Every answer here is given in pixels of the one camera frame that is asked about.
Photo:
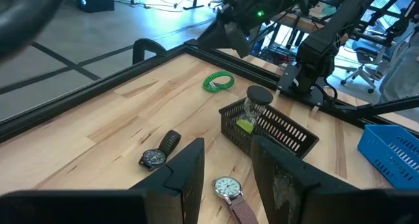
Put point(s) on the pink braided band wristwatch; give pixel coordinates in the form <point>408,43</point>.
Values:
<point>227,187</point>

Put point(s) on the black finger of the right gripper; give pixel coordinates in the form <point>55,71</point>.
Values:
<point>212,37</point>
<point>237,39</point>

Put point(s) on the black computer with blue lights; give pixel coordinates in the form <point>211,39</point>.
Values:
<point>98,1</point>

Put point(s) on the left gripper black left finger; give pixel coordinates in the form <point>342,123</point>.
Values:
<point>176,191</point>

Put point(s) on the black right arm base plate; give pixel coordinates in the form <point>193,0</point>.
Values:
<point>288,83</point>

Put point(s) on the grey office chair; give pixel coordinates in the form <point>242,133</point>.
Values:
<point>363,50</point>

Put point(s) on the blue plastic basket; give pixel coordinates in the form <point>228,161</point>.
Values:
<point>393,155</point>

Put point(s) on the glass hourglass green sand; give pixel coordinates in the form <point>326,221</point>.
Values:
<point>257,106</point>

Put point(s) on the black frame hook bracket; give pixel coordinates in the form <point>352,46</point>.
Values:
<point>144,44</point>

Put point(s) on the black wristwatch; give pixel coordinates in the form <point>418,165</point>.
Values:
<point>154,156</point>

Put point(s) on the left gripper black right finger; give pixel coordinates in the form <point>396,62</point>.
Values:
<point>294,197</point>

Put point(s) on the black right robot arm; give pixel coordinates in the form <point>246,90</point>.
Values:
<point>319,53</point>

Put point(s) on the black plastic basket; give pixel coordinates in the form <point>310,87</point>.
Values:
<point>281,132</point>

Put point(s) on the light wooden workbench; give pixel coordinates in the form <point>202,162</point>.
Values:
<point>294,21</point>

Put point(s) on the black metal table frame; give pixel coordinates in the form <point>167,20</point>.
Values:
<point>98,86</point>

